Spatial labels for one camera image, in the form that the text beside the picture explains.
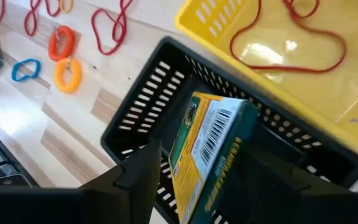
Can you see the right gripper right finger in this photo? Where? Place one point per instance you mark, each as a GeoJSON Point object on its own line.
{"type": "Point", "coordinates": [291, 205]}

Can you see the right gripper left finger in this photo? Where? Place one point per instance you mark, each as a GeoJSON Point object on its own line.
{"type": "Point", "coordinates": [104, 205]}

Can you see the yellow spiral coil wristband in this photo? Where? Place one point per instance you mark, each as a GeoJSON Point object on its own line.
{"type": "Point", "coordinates": [58, 77]}

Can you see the blue rubber band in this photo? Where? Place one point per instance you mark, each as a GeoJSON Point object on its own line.
{"type": "Point", "coordinates": [13, 73]}

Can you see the orange spiral coil wristband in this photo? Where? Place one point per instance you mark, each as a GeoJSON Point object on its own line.
{"type": "Point", "coordinates": [52, 46]}

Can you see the yellow rubber band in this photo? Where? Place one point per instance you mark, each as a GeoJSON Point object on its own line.
{"type": "Point", "coordinates": [70, 9]}

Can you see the yellow plastic basket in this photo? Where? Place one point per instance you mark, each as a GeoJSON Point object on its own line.
{"type": "Point", "coordinates": [322, 102]}

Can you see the black plastic basket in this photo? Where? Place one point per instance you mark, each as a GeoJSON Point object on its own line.
{"type": "Point", "coordinates": [154, 87]}

